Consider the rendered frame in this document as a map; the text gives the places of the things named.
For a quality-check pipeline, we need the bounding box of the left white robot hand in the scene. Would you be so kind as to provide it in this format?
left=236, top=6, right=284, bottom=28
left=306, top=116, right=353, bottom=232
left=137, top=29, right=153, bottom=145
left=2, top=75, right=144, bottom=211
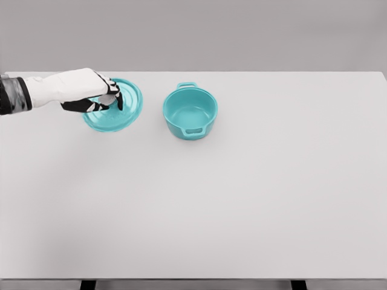
left=55, top=68, right=124, bottom=113

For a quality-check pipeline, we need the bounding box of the teal pot lid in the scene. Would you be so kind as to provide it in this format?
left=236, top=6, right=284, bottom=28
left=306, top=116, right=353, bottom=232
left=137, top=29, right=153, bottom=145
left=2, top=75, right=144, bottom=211
left=82, top=77, right=143, bottom=134

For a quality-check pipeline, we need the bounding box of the teal pot with handles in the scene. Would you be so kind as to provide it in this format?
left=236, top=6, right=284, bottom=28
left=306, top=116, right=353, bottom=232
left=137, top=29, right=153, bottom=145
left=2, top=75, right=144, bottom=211
left=163, top=82, right=219, bottom=142

